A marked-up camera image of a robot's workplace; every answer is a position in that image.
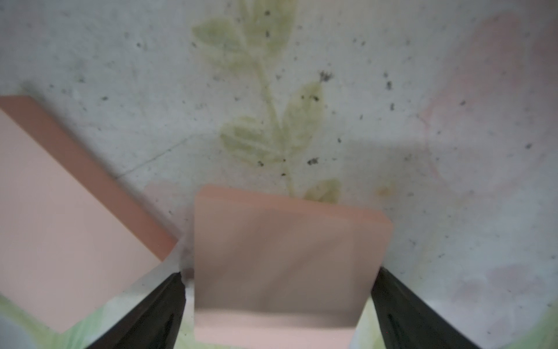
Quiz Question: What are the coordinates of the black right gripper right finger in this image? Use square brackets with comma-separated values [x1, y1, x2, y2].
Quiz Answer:
[371, 267, 479, 349]

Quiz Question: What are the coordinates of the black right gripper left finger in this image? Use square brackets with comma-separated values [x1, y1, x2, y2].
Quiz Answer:
[88, 273, 186, 349]

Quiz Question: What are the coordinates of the pink sticky pad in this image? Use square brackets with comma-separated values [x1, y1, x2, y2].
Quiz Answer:
[1, 96, 177, 333]
[193, 186, 393, 348]

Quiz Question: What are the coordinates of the floral pink table mat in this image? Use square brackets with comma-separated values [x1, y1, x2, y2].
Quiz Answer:
[1, 1, 557, 348]

